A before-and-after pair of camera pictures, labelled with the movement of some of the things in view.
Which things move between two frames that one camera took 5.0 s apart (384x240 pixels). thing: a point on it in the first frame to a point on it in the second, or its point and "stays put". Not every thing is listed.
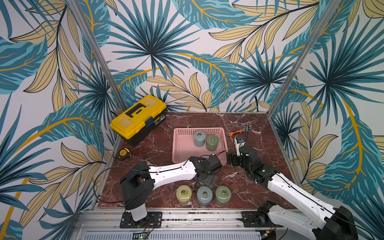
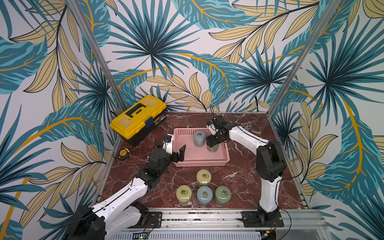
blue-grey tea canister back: x=199 y=138 stays put
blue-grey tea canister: x=204 y=195 stays put
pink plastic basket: x=183 y=147 stays put
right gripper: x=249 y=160 to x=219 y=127
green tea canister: x=222 y=195 stays put
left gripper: x=211 y=181 to x=175 y=158
